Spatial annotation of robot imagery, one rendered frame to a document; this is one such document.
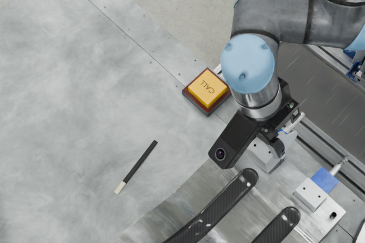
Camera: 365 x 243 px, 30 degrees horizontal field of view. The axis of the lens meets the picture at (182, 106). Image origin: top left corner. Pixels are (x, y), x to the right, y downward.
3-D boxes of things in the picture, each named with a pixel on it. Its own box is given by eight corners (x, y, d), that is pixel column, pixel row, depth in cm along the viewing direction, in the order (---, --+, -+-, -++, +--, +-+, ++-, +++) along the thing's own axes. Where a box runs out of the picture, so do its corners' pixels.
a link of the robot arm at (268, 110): (256, 119, 104) (219, 88, 108) (260, 129, 108) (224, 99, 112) (289, 84, 105) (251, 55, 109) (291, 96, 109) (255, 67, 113)
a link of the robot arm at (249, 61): (275, 27, 97) (269, 81, 94) (283, 61, 107) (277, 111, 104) (221, 26, 99) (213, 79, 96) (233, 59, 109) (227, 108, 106)
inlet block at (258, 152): (294, 111, 135) (293, 99, 130) (313, 126, 133) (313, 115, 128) (248, 157, 133) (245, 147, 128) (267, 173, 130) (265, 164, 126)
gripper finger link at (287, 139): (308, 147, 127) (295, 122, 119) (287, 170, 126) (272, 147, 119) (296, 139, 129) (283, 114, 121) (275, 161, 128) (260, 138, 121)
